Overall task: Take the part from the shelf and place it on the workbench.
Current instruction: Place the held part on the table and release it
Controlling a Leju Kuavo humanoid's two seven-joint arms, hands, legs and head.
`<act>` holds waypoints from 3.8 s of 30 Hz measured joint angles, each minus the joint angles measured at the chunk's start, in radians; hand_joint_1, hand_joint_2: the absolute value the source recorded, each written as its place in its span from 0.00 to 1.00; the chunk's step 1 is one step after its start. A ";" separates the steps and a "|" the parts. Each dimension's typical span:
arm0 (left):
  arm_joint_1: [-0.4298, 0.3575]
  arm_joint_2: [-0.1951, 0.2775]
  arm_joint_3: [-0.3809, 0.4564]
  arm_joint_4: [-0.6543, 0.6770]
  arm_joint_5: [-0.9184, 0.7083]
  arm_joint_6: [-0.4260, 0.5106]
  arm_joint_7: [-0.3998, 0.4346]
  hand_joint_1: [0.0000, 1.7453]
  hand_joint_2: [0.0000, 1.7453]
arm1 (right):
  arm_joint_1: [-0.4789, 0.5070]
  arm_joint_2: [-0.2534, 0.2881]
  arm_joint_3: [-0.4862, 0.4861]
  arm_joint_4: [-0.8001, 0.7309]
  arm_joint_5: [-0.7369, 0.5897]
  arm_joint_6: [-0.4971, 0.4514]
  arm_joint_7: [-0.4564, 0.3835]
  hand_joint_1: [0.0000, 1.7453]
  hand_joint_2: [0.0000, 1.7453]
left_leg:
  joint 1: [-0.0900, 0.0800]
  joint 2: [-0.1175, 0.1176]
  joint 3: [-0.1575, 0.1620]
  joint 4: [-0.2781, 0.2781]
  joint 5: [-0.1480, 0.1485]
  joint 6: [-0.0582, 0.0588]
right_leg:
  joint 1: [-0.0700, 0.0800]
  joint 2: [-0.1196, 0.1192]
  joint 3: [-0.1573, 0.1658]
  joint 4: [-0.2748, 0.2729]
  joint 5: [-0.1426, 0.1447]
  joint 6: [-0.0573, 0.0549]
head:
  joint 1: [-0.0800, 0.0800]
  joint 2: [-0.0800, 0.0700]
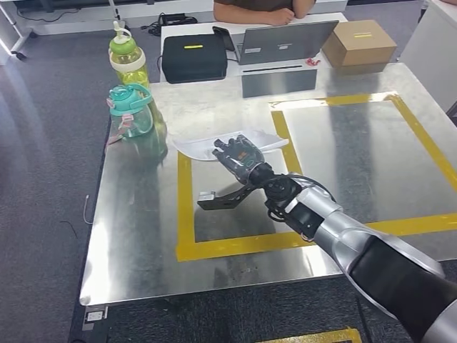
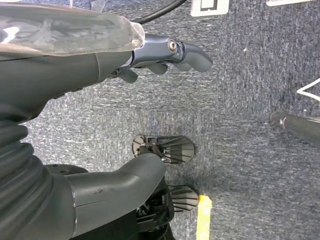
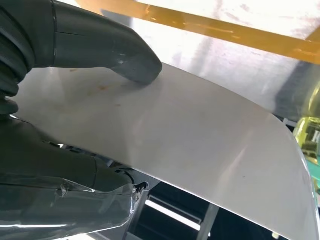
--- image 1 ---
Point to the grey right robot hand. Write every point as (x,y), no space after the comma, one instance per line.
(239,158)

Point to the white mirror cover part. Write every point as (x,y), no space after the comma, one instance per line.
(196,144)

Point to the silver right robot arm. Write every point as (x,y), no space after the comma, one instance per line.
(357,241)

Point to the steel workbench table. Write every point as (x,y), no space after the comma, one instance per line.
(142,236)

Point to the black carry case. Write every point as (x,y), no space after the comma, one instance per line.
(194,61)

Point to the grey laptop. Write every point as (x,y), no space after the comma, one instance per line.
(285,42)

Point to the small red clip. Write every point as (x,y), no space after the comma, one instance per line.
(313,61)

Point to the person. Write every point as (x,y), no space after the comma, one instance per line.
(257,12)

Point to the teal lid water bottle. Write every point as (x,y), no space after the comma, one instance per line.
(130,113)

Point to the yellow green water bottle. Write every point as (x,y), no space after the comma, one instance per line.
(128,61)

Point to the brown cardboard box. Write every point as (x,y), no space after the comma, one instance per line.
(359,45)

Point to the steel floor socket box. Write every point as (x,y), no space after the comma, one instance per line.
(95,317)

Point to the white side panel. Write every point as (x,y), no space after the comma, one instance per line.
(428,52)

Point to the white furniture base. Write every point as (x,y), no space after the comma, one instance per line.
(10,28)

